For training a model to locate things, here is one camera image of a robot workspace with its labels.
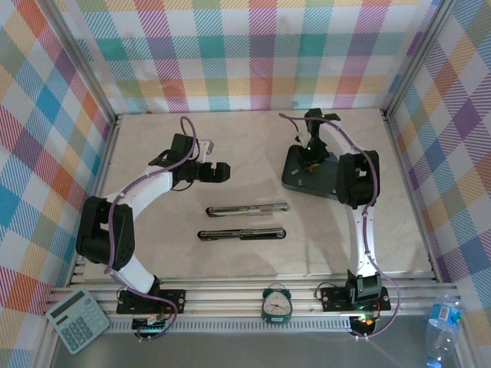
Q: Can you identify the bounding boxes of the white slotted cable duct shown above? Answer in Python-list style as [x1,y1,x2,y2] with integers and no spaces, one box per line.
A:
[105,316,354,334]

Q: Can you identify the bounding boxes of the aluminium frame post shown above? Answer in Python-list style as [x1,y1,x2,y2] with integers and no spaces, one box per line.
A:
[381,0,457,120]
[40,0,120,124]

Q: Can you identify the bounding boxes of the light green calculator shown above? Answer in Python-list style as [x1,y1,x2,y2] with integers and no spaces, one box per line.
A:
[44,287,111,354]

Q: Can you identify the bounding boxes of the grey-blue plastic tray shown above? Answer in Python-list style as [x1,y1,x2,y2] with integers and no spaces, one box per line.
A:
[281,145,343,200]

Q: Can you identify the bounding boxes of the green alarm clock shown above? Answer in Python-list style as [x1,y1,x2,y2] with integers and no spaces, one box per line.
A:
[261,282,293,324]

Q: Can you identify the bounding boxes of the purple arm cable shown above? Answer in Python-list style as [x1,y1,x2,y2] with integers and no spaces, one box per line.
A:
[104,116,200,341]
[278,112,403,342]

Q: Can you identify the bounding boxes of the small controller board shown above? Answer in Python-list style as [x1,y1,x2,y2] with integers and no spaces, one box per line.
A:
[131,317,170,331]
[349,312,379,332]

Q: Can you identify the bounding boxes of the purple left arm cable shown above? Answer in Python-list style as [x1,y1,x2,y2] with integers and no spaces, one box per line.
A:
[104,116,200,341]

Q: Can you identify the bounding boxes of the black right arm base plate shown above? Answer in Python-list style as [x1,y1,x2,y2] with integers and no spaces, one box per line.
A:
[320,285,393,313]

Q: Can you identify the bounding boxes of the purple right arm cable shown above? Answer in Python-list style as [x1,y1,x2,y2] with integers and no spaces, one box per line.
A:
[278,112,403,342]

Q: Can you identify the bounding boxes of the aluminium frame rails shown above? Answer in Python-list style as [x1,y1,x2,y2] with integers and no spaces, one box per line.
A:
[48,274,463,320]

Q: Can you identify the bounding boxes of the clear water bottle blue label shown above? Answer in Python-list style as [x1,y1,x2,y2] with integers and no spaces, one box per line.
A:
[425,294,464,367]

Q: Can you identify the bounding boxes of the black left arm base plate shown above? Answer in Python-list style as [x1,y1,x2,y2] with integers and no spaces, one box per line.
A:
[116,287,187,316]

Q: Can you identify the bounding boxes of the black stapler with blue label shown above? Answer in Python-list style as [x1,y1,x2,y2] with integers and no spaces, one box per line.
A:
[196,226,288,243]

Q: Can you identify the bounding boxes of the black and silver stapler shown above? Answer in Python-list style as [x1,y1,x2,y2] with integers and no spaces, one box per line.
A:
[205,202,290,219]

